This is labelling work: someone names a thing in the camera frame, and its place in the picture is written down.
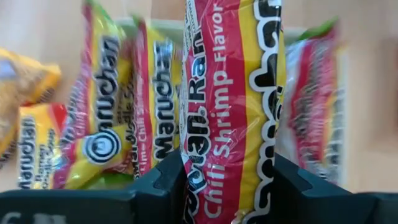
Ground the white plastic bin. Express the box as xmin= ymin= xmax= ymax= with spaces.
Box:
xmin=113 ymin=17 xmax=351 ymax=191

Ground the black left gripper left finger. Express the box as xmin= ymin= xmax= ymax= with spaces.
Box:
xmin=128 ymin=148 xmax=188 ymax=224

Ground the yellow creamy chicken ramen pack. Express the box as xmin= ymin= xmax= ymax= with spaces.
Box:
xmin=16 ymin=102 xmax=68 ymax=191
xmin=0 ymin=47 xmax=62 ymax=158

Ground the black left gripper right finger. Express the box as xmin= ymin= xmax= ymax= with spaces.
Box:
xmin=272 ymin=153 xmax=356 ymax=224

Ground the lime chili shrimp ramen pack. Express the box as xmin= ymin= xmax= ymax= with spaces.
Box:
xmin=52 ymin=0 xmax=136 ymax=191
xmin=130 ymin=14 xmax=184 ymax=180
xmin=179 ymin=0 xmax=287 ymax=224
xmin=275 ymin=17 xmax=348 ymax=186

